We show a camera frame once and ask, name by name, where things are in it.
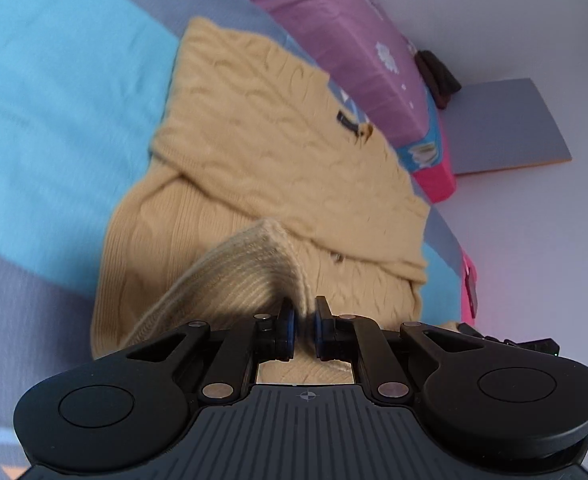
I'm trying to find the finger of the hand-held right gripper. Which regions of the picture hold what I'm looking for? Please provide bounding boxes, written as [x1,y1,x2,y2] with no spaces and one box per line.
[456,322,512,347]

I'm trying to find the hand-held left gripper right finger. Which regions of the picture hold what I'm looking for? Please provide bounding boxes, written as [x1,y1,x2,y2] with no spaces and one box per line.
[312,296,475,406]

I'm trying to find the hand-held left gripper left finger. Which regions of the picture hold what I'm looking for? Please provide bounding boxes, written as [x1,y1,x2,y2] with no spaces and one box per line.
[125,296,299,406]

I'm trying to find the tan cable-knit cardigan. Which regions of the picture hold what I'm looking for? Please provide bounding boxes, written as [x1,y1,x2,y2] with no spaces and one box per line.
[90,16,462,387]

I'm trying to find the grey flat board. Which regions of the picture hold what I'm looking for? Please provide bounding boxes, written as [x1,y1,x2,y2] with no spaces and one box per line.
[444,78,573,176]

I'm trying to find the dark brown cloth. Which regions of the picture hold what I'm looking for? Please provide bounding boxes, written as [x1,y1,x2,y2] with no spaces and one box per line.
[415,49,462,111]

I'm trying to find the blue and grey patterned blanket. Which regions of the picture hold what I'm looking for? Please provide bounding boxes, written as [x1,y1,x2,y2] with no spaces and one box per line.
[0,0,480,480]

